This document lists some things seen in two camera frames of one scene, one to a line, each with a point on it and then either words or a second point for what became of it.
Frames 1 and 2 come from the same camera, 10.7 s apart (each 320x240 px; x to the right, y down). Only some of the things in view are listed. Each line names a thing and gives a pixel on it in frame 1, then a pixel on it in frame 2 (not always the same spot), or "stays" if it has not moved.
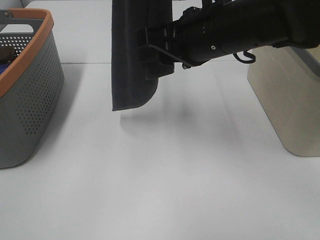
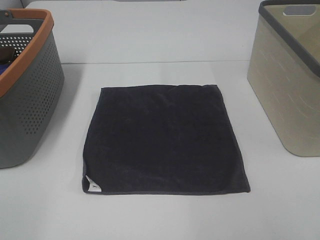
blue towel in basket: x=3 y=66 stays
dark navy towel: x=130 y=88 → x=161 y=139
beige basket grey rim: x=286 y=80 stays
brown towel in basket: x=6 y=55 stays
